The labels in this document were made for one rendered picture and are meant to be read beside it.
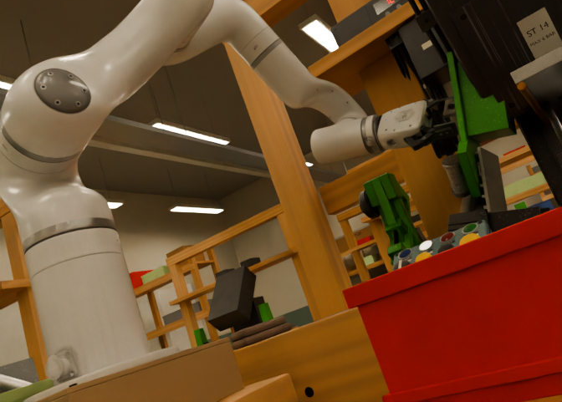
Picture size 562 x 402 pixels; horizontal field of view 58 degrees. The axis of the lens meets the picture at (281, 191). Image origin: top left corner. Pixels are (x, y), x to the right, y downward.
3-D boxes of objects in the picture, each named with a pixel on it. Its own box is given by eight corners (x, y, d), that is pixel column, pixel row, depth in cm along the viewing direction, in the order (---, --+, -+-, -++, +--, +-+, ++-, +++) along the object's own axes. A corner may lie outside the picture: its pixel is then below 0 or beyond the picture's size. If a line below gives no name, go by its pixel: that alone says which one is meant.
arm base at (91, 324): (110, 373, 53) (68, 211, 58) (-13, 423, 59) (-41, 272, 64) (207, 344, 70) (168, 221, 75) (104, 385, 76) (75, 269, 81)
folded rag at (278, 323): (278, 334, 101) (273, 319, 102) (294, 328, 94) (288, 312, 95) (232, 350, 96) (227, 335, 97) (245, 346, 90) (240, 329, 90)
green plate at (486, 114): (513, 155, 87) (493, 38, 89) (463, 164, 91) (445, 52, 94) (522, 161, 97) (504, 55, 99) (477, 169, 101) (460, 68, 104)
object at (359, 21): (385, 17, 133) (375, -4, 134) (338, 49, 140) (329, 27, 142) (395, 26, 139) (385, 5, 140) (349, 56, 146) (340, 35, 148)
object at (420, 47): (487, 41, 115) (460, -13, 119) (420, 79, 123) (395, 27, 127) (498, 55, 126) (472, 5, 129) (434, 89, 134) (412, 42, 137)
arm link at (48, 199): (36, 235, 61) (-3, 68, 67) (6, 281, 74) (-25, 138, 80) (130, 221, 69) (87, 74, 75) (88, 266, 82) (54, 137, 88)
